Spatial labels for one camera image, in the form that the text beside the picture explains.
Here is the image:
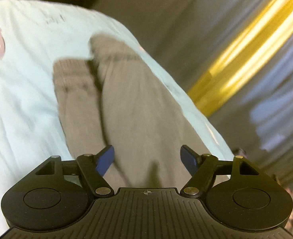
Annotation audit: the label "light blue bed sheet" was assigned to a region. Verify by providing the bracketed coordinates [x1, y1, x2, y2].
[0, 0, 232, 236]

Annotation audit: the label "grey curtain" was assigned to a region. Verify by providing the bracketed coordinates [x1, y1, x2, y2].
[93, 0, 293, 185]

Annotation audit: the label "grey knit pants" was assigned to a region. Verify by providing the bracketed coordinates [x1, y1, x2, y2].
[52, 33, 228, 189]

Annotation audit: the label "yellow curtain panel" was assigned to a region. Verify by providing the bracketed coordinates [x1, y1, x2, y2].
[188, 0, 293, 117]

